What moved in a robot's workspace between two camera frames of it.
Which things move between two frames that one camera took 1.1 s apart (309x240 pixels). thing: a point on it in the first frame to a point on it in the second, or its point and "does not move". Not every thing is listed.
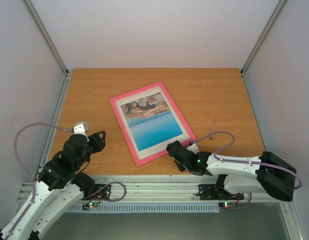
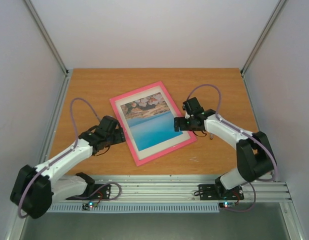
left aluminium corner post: (46, 35) does not move
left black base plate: (103, 194) does not move
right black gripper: (174, 150) to (177, 124)
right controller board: (226, 204) does not move
